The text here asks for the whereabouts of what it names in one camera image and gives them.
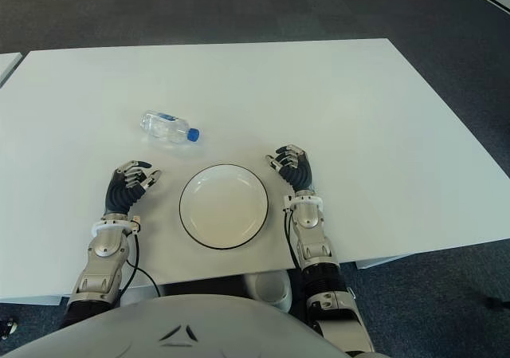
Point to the white plate with black rim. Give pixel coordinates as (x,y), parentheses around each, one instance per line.
(223,208)

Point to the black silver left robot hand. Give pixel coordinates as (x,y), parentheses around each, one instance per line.
(119,192)

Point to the black white caster wheel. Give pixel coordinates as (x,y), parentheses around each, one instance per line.
(8,327)

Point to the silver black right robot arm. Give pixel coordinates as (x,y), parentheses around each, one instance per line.
(322,270)

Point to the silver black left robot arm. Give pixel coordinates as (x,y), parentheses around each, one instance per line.
(101,254)

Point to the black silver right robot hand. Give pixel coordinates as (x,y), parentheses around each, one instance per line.
(298,172)

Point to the white robot leg shell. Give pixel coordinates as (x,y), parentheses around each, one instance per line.
(271,288)

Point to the dark chair base leg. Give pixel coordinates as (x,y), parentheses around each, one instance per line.
(496,299)

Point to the grey robot torso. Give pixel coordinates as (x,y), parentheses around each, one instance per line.
(179,326)

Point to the clear bottle with blue cap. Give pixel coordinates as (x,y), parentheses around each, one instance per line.
(165,127)

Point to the white neighbouring table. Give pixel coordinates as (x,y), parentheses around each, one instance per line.
(6,65)

